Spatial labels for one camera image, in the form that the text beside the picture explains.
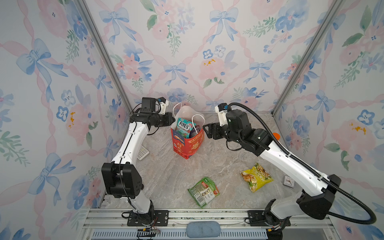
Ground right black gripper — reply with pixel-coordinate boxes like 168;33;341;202
202;121;243;147

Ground red paper gift bag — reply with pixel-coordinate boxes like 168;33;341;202
171;103;206;160

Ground green snack bag barcode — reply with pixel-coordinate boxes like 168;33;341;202
188;177;220;209

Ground yellow snack bag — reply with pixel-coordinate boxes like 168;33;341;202
240;163;274;193

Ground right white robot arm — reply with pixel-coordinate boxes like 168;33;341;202
203;110;336;226

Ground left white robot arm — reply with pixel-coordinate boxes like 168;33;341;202
102;112;175;219

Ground white scientific calculator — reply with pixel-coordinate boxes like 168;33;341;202
137;146;150;161

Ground orange pill bottle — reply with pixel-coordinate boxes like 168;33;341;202
273;133;281;140

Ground small white square clock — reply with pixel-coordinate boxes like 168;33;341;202
283;176;295;189

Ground grey blue foam pad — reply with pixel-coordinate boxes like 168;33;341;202
186;221;221;238

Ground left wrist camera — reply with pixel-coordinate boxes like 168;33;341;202
140;97;157;114

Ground black corrugated cable hose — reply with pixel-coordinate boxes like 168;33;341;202
227;102;377;226

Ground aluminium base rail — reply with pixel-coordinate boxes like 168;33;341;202
77;209;340;240

